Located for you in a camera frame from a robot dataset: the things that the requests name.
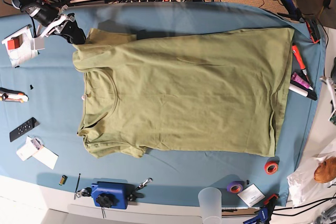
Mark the blue clamp mount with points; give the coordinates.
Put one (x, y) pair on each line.
(112, 195)

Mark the translucent plastic cup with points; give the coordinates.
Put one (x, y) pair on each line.
(210, 201)

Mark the blue table cloth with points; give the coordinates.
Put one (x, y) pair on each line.
(55, 102)

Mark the purple tape roll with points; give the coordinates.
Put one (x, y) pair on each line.
(235, 186)

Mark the black zip tie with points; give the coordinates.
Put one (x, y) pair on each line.
(77, 185)

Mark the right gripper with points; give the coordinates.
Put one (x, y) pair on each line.
(57, 23)

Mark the blue spring clamp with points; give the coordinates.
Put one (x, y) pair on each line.
(265, 212)

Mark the blue black bar clamp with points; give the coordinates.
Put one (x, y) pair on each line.
(294, 13)

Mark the pink tube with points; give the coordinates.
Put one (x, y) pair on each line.
(299, 80)

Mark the white paper card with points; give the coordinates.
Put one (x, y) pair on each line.
(47, 157)

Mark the silver carabiner clip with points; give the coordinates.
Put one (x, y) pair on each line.
(144, 184)

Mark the white lint roller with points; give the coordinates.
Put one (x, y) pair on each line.
(302, 92)

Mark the orange black clamp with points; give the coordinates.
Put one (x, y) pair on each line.
(313, 29)

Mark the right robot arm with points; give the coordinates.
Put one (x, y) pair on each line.
(26, 6)

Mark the white card box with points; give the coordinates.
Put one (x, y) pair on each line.
(31, 146)

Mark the olive green t-shirt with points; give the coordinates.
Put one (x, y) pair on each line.
(214, 92)

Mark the small orange box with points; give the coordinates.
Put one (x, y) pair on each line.
(13, 43)

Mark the orange tape roll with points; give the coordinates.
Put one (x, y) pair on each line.
(271, 167)

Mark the white printed card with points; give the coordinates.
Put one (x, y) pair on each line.
(251, 195)

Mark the orange white utility knife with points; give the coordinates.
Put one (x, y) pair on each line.
(13, 96)

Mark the small green battery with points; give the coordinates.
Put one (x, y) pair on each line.
(63, 180)

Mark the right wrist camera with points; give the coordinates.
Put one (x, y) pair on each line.
(37, 43)

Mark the brown bread roll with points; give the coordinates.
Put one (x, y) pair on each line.
(326, 171)

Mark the black remote control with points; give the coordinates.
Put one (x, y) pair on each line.
(23, 129)

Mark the white plastic bag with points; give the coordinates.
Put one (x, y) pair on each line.
(302, 185)

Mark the orange handled screwdriver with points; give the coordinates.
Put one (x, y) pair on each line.
(300, 61)

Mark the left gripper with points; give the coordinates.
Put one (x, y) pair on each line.
(331, 89)

